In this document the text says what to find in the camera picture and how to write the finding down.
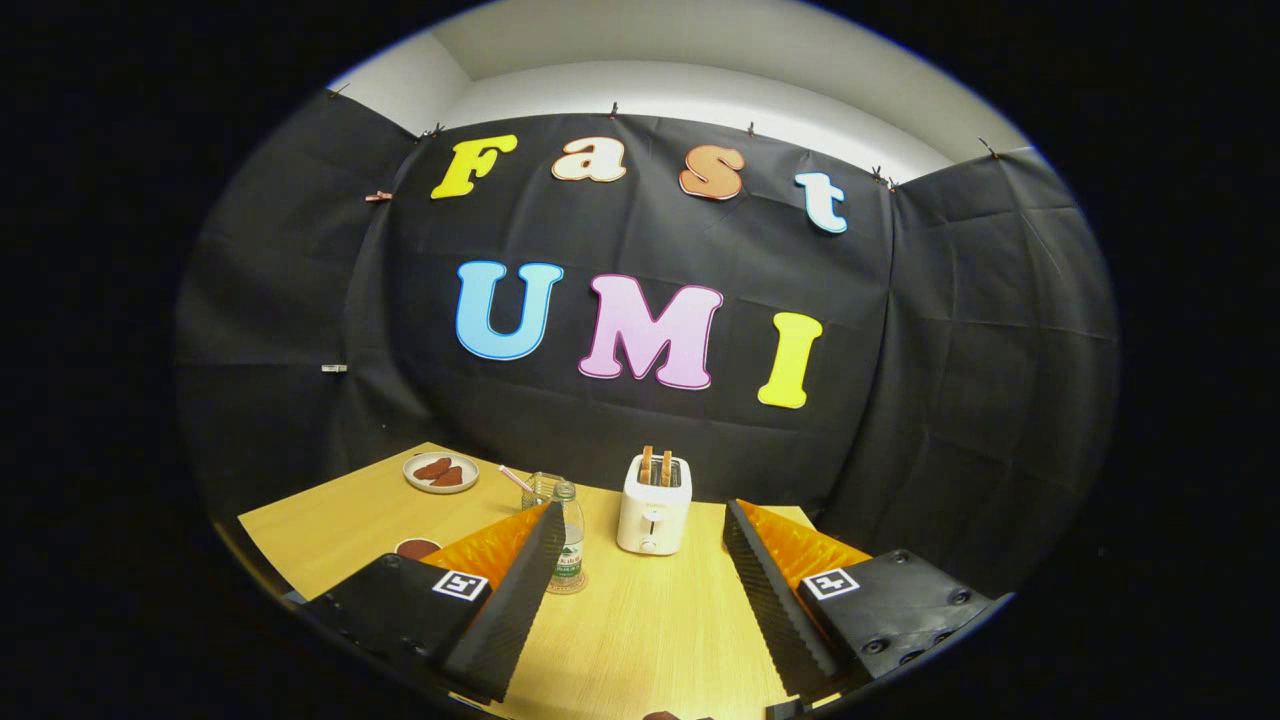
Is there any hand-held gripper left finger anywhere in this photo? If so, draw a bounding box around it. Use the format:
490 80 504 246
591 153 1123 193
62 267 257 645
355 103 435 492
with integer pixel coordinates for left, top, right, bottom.
300 500 568 706

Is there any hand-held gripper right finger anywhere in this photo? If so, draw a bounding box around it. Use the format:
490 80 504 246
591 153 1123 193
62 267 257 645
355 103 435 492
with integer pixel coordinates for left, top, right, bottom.
722 499 1001 706

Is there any clear plastic juice bottle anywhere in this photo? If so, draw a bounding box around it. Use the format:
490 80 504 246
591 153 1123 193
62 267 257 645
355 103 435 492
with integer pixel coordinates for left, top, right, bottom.
545 481 587 596

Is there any wooden table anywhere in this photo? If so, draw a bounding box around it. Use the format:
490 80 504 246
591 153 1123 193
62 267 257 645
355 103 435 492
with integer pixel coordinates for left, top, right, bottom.
238 442 871 720

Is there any white toaster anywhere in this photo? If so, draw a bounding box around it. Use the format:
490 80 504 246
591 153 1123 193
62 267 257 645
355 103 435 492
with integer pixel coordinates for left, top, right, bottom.
616 454 694 557

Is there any round white plate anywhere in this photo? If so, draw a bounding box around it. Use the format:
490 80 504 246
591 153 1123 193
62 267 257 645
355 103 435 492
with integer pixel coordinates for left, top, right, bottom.
403 451 480 495

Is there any black backdrop cloth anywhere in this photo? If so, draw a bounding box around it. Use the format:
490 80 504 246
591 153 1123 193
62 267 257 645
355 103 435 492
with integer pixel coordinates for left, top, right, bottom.
172 88 1119 601

